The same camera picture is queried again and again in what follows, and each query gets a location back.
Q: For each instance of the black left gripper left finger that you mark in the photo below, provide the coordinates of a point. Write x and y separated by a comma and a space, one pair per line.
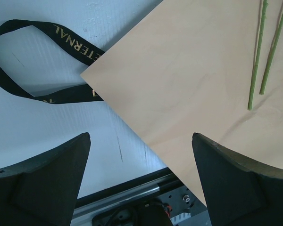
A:
43, 190

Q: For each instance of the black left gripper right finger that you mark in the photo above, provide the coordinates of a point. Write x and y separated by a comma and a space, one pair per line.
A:
238, 190

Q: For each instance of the green and orange wrapping paper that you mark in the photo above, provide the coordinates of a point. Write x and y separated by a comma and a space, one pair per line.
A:
186, 68

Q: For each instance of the black ribbon with gold text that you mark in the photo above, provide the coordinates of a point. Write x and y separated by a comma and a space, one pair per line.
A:
71, 43

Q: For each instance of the pink artificial flower bunch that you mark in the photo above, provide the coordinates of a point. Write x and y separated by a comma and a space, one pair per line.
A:
257, 51

